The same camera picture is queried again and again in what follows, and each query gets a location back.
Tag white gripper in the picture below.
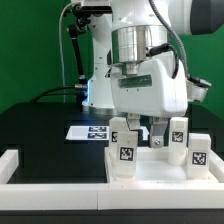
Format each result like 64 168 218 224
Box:
110 52 188 148

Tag white square tabletop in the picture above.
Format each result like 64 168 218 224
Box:
104 147 224 184

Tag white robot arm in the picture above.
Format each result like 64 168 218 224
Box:
81 0 224 148

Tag white sheet with tags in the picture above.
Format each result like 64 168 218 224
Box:
65 125 149 142

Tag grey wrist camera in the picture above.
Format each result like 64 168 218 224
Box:
186 77 212 102

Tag black cables on table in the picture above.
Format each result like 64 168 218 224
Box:
29 85 88 104

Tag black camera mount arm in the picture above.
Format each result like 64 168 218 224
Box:
67 3 91 101

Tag grey camera on mount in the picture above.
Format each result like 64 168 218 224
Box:
81 0 111 10

